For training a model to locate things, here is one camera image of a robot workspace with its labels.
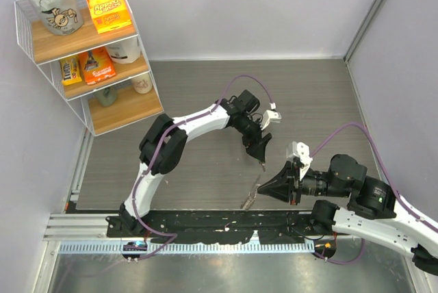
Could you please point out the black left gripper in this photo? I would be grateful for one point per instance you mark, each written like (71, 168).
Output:
(256, 144)

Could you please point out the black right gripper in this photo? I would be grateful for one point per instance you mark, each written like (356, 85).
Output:
(278, 186)

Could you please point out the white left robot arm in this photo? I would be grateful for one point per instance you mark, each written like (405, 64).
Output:
(163, 145)

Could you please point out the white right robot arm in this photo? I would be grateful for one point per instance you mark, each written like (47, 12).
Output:
(351, 202)

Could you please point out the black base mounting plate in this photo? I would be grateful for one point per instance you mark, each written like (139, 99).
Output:
(235, 226)

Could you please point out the cream white bottle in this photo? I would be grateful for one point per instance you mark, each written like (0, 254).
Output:
(142, 84)

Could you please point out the green bottle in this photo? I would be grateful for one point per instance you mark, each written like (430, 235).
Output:
(107, 96)

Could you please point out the white paper towel roll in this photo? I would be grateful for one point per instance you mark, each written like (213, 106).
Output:
(125, 51)

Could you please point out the orange snack packet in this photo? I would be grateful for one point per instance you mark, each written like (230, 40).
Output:
(96, 65)

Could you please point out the yellow candy bag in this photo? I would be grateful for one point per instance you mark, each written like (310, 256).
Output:
(70, 70)

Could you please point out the orange yellow snack box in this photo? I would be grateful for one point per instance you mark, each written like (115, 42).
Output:
(109, 15)

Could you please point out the grey paper bag with cartoon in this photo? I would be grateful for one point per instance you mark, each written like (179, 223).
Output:
(60, 17)

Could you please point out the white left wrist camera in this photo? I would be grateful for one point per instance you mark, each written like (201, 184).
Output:
(270, 116)

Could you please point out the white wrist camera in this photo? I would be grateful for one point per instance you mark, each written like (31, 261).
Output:
(300, 151)
(270, 116)

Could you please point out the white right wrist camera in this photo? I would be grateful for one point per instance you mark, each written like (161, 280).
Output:
(300, 151)

